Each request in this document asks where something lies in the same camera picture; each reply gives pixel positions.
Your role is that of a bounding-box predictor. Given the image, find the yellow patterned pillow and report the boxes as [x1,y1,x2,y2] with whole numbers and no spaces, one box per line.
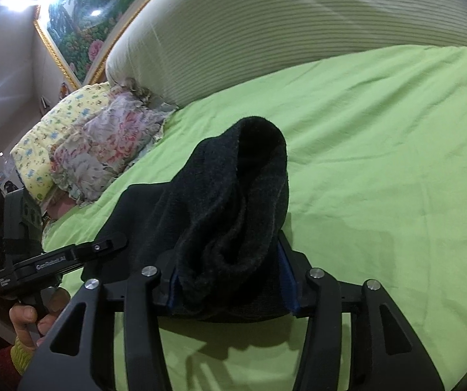
[11,82,110,204]

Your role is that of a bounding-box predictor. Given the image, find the floral pink pillow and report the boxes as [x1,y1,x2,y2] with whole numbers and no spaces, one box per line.
[50,78,179,205]

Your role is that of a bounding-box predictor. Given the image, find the white striped headboard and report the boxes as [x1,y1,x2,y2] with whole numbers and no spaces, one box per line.
[105,0,467,106]

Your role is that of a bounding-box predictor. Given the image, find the black pants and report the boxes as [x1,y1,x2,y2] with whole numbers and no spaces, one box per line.
[82,117,289,323]

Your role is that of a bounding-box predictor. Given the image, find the green bed sheet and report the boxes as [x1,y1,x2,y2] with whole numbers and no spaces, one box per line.
[43,46,467,389]

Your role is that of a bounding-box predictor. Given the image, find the person left hand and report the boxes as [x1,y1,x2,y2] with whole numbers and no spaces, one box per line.
[9,286,73,349]

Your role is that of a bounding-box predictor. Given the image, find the gold framed flower painting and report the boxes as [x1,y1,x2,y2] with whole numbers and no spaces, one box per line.
[34,0,149,90]

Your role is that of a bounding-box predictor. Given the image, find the red sleeve forearm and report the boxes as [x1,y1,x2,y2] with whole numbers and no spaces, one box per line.
[0,338,36,391]

